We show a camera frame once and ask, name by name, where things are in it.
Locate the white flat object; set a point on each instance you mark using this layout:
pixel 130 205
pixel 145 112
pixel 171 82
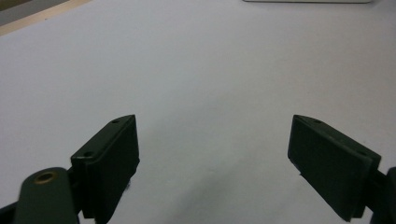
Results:
pixel 306 1

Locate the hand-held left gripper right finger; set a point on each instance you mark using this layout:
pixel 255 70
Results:
pixel 330 171

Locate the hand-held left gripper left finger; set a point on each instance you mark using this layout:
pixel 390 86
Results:
pixel 106 168

